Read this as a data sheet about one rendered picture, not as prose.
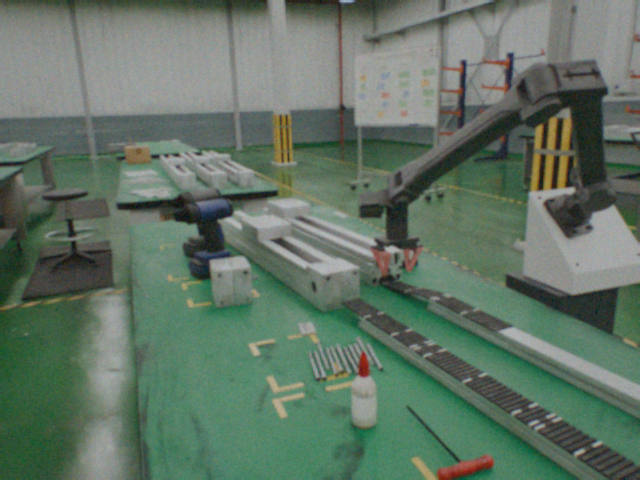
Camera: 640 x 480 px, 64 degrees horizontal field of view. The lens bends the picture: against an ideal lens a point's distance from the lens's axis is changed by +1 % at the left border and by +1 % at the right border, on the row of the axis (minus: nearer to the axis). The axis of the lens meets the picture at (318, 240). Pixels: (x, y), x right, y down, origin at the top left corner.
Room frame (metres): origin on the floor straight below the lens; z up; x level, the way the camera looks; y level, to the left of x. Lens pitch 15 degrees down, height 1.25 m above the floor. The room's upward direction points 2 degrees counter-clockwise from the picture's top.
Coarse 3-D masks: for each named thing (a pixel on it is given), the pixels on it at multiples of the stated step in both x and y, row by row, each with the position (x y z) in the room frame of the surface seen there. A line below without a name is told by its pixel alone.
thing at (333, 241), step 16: (304, 224) 1.69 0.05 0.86; (320, 224) 1.70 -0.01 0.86; (304, 240) 1.67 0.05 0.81; (320, 240) 1.56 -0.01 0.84; (336, 240) 1.46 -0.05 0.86; (352, 240) 1.51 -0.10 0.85; (368, 240) 1.45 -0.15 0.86; (336, 256) 1.47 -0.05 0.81; (352, 256) 1.37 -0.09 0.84; (368, 256) 1.29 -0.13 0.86; (368, 272) 1.31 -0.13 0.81; (400, 272) 1.33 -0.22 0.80
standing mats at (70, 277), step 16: (624, 192) 6.67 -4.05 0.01; (64, 208) 6.79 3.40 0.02; (80, 208) 6.76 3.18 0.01; (96, 208) 6.72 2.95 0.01; (96, 256) 4.37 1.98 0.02; (32, 272) 3.98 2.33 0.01; (48, 272) 3.94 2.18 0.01; (64, 272) 3.93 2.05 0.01; (80, 272) 3.91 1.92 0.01; (96, 272) 3.90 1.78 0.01; (112, 272) 3.91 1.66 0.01; (32, 288) 3.56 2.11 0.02; (48, 288) 3.55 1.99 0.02; (64, 288) 3.54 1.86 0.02; (80, 288) 3.53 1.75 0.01
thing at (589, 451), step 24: (360, 312) 1.03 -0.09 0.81; (384, 312) 1.03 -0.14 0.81; (408, 336) 0.91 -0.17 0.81; (432, 360) 0.81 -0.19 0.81; (456, 360) 0.81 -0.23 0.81; (480, 384) 0.73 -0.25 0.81; (504, 408) 0.66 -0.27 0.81; (528, 408) 0.66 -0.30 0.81; (552, 432) 0.61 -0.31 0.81; (576, 432) 0.60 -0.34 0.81; (576, 456) 0.56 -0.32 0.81; (600, 456) 0.55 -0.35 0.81; (624, 456) 0.55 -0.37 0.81
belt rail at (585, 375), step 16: (432, 304) 1.11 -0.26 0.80; (464, 320) 1.01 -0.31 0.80; (496, 336) 0.94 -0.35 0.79; (512, 336) 0.90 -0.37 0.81; (528, 336) 0.90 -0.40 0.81; (512, 352) 0.89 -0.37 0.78; (528, 352) 0.87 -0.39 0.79; (544, 352) 0.84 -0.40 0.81; (560, 352) 0.83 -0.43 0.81; (544, 368) 0.83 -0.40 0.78; (560, 368) 0.80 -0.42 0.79; (576, 368) 0.78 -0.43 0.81; (592, 368) 0.78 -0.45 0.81; (576, 384) 0.77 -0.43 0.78; (592, 384) 0.75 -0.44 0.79; (608, 384) 0.73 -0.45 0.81; (624, 384) 0.72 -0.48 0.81; (608, 400) 0.72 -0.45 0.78; (624, 400) 0.71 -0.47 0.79
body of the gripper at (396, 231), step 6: (390, 222) 1.25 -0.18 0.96; (396, 222) 1.24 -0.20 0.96; (402, 222) 1.24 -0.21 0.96; (390, 228) 1.25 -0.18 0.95; (396, 228) 1.24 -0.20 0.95; (402, 228) 1.24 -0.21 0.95; (390, 234) 1.25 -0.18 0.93; (396, 234) 1.24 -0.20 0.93; (402, 234) 1.24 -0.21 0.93; (408, 234) 1.30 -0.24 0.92; (378, 240) 1.25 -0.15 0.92; (384, 240) 1.24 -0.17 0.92; (390, 240) 1.24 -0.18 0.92; (396, 240) 1.24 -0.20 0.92; (402, 240) 1.24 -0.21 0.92; (408, 240) 1.25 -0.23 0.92; (384, 246) 1.23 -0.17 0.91
